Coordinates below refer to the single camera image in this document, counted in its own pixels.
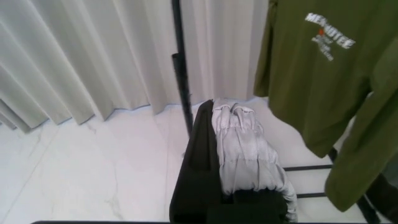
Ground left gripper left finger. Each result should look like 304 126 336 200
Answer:
169 99 225 223

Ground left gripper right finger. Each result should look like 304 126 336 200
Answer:
214 187 289 223

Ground pale grey garment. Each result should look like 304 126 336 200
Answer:
211 98 299 223

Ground green sleeveless shirt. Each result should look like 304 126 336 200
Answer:
253 0 398 213

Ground black clothes rack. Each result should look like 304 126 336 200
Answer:
170 0 382 223

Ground white curtain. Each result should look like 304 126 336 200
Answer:
0 0 271 134

